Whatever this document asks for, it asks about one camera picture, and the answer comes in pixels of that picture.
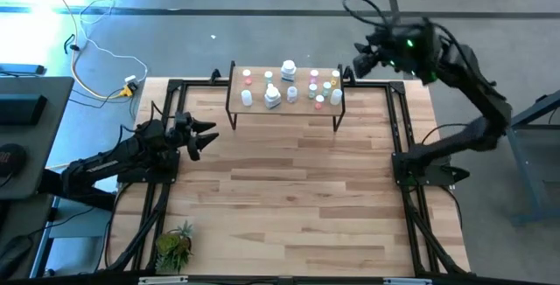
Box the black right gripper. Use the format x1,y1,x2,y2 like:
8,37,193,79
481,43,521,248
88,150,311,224
352,17,443,83

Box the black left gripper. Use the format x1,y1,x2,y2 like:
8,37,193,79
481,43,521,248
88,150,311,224
168,112,221,162

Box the large white pill bottle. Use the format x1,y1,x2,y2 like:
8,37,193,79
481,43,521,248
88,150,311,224
263,87,283,110

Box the white bottle blue label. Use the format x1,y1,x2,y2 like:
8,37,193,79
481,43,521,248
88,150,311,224
280,59,298,83

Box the wooden shelf black legs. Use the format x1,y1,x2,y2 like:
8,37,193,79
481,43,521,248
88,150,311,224
225,60,347,133

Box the white power adapter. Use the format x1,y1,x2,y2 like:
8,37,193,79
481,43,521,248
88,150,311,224
117,73,140,99

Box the white box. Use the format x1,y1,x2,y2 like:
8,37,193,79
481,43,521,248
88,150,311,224
98,175,122,194

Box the potted succulent plant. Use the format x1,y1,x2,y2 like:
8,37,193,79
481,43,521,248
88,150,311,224
153,219,196,274

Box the black desk beam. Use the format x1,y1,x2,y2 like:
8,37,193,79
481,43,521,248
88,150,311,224
38,169,117,212

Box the dark grey desk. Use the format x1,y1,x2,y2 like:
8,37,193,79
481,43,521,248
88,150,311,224
0,76,75,201

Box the black box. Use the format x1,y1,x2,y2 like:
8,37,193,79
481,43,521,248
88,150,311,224
0,94,48,126

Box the blue-grey metal table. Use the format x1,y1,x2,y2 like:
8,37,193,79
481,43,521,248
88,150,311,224
480,87,560,227

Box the dark flat device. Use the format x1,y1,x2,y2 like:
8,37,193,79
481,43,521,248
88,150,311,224
0,62,46,76

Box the round black pad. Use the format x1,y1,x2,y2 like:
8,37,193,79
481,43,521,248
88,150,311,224
0,142,27,177

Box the white floor cable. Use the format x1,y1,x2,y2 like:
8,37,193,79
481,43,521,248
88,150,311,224
78,0,150,73

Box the silver bracket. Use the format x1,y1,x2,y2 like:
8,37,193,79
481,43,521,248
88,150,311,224
138,275,189,285
383,277,433,285

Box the black floor cable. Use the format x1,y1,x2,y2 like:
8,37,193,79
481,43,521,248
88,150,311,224
63,33,83,55

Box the yellow floor cable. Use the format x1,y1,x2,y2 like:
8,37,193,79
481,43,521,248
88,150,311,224
37,0,132,101

